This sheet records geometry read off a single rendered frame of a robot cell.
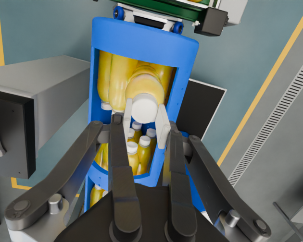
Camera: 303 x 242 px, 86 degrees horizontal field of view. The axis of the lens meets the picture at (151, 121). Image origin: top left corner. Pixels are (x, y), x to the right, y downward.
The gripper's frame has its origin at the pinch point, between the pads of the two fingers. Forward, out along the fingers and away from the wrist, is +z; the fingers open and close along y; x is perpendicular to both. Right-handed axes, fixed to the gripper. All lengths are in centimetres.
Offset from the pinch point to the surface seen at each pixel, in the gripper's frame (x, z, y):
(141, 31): 10.4, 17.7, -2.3
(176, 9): 21, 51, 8
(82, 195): -131, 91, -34
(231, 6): 27, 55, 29
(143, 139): -21.7, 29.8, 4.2
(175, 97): -2.2, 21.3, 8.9
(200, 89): -19, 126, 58
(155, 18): 15.1, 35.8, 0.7
